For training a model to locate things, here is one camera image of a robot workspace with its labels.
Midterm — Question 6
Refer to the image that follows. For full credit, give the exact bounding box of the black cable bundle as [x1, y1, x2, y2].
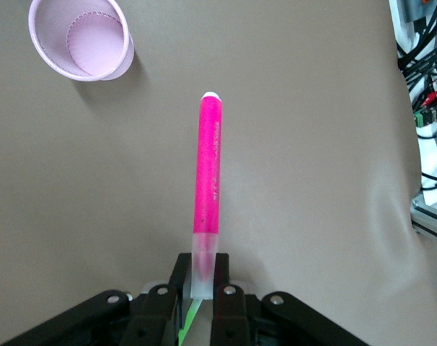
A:
[394, 0, 437, 109]

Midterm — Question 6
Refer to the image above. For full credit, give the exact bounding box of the green marker pen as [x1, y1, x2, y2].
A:
[177, 298, 202, 346]

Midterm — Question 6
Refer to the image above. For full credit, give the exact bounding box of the red clip lead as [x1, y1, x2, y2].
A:
[420, 76, 437, 107]

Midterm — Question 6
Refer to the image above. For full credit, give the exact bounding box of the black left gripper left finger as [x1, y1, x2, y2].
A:
[1, 253, 193, 346]

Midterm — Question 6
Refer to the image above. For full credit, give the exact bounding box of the pink plastic cup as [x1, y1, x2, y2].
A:
[27, 0, 136, 82]

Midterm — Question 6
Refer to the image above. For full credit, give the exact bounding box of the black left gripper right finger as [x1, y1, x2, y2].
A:
[211, 253, 371, 346]

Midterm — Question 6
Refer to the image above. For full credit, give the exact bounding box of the aluminium frame profile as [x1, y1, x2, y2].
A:
[410, 192, 437, 249]

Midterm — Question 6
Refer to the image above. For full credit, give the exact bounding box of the pink marker pen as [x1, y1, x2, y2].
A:
[189, 91, 225, 301]

